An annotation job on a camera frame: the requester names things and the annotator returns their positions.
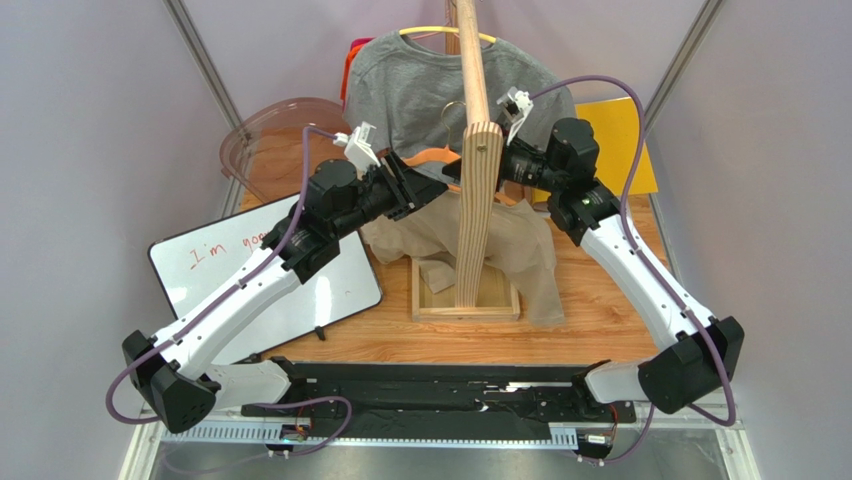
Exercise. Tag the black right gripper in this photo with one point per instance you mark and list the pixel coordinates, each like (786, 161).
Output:
(509, 169)

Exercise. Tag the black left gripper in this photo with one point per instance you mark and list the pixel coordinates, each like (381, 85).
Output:
(409, 190)

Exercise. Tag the orange plastic hanger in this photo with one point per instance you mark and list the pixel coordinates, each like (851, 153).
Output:
(431, 161)

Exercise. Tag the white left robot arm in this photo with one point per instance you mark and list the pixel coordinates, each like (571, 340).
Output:
(174, 369)

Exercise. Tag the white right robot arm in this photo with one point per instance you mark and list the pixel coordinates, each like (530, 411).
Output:
(697, 350)

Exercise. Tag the grey t shirt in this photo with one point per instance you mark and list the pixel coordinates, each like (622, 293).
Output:
(401, 87)

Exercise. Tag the yellow plastic hanger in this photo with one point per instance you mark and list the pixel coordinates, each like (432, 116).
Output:
(450, 31)

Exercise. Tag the wooden clothes rack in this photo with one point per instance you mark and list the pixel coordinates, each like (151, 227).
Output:
(480, 293)

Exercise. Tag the orange cloth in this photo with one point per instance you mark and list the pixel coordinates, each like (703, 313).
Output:
(351, 55)

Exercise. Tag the pink cloth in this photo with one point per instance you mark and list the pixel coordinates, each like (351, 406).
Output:
(359, 42)

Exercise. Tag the clear pink plastic bowl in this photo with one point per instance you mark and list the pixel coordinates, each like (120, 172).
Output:
(264, 154)

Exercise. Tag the white board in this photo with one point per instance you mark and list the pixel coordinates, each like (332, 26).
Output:
(192, 265)

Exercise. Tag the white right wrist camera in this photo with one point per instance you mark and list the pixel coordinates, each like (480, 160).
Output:
(514, 108)

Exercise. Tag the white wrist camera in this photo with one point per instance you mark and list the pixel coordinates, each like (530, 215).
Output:
(357, 146)
(514, 108)

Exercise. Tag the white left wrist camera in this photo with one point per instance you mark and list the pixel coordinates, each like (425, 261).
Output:
(357, 146)

